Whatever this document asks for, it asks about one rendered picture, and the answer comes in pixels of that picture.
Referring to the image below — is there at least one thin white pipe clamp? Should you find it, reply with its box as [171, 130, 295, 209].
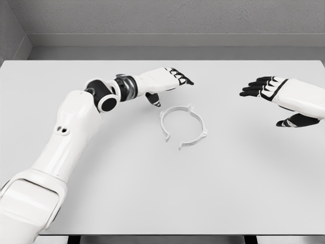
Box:
[159, 102, 209, 151]

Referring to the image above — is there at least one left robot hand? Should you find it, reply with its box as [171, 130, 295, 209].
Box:
[140, 67, 195, 108]

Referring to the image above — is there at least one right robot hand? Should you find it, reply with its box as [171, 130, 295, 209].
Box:
[239, 76, 325, 128]

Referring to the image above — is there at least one wide white table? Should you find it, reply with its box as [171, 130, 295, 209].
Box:
[0, 59, 325, 244]

